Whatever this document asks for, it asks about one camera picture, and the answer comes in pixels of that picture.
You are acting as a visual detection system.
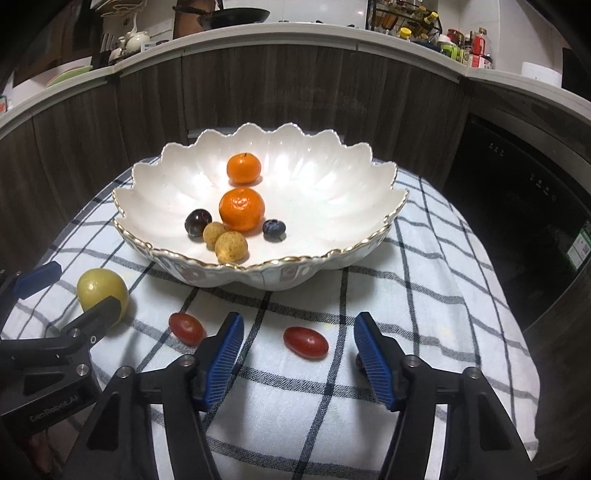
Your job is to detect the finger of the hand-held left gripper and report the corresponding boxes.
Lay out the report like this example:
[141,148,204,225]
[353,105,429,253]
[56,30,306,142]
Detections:
[60,296,123,344]
[0,261,63,301]

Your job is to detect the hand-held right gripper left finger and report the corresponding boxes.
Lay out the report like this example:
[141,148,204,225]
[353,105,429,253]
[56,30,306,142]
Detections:
[69,311,245,480]

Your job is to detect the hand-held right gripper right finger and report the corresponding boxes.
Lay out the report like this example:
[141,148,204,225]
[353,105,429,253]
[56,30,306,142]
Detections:
[353,311,539,480]

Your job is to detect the yellow round fruit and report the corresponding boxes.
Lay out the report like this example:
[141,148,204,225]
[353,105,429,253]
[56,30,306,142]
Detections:
[76,268,130,326]

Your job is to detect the red grape tomato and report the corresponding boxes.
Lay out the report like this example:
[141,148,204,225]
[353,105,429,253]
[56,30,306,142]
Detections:
[168,312,207,348]
[283,326,330,360]

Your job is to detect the tan longan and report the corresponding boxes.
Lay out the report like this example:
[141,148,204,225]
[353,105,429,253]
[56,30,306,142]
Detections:
[203,222,228,250]
[215,231,249,265]

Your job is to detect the dark purple plum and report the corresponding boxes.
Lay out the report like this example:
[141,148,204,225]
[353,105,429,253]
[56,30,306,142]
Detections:
[185,209,213,237]

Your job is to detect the orange mandarin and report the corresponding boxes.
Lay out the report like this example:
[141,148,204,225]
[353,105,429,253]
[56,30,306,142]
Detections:
[218,187,266,232]
[226,153,262,185]

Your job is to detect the white scalloped gold-rimmed bowl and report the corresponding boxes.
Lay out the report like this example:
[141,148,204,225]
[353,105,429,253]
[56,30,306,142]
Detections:
[112,122,411,292]

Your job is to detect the white black checkered cloth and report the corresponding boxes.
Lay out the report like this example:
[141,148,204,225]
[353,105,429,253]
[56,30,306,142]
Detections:
[0,157,541,480]

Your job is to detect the black dishwasher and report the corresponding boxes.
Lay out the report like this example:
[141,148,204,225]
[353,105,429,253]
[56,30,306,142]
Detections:
[443,111,591,342]

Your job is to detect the green plate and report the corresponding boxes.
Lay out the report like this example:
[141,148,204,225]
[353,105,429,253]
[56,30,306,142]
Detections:
[46,65,93,88]

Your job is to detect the green label sticker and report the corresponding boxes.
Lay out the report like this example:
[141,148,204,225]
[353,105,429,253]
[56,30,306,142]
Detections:
[566,226,591,268]

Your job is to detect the white teapot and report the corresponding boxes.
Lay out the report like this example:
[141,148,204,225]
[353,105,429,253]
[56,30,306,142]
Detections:
[121,30,151,51]

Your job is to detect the dark wood cabinet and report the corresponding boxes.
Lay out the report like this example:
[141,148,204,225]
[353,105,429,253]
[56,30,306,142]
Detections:
[0,44,472,278]

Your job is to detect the brown wooden cutting board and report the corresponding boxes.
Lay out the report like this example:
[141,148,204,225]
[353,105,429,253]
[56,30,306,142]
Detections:
[174,0,222,31]

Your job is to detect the black frying pan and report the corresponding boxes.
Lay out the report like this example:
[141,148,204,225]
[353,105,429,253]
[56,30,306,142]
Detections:
[173,4,271,26]

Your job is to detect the white round container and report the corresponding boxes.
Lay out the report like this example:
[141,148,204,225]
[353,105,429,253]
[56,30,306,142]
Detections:
[521,61,563,88]

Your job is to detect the gold wire rack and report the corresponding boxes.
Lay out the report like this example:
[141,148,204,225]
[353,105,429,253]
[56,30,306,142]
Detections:
[99,0,153,17]

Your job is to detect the black wire spice rack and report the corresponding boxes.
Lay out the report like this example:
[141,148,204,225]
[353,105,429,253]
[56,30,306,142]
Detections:
[369,0,441,40]

